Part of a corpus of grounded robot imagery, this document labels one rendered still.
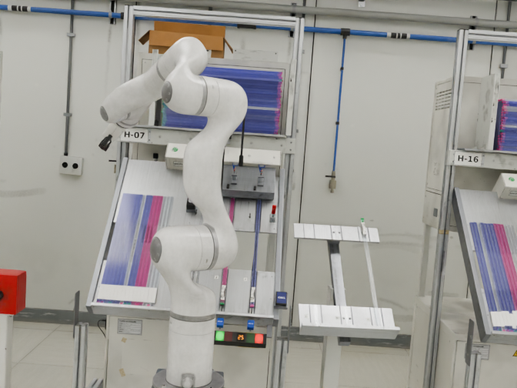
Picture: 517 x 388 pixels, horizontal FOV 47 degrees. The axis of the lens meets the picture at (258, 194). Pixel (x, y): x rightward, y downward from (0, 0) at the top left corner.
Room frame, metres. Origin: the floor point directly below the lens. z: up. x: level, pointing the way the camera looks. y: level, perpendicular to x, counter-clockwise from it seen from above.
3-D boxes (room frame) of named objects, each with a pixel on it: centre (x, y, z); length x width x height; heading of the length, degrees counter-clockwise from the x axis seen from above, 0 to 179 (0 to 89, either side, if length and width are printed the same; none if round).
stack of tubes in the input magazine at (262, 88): (2.63, 0.19, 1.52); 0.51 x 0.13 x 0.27; 90
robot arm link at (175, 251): (1.52, 0.18, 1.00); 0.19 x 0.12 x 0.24; 126
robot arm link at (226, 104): (1.56, 0.12, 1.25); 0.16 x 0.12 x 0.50; 126
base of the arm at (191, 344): (1.54, 0.15, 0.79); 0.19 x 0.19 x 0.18
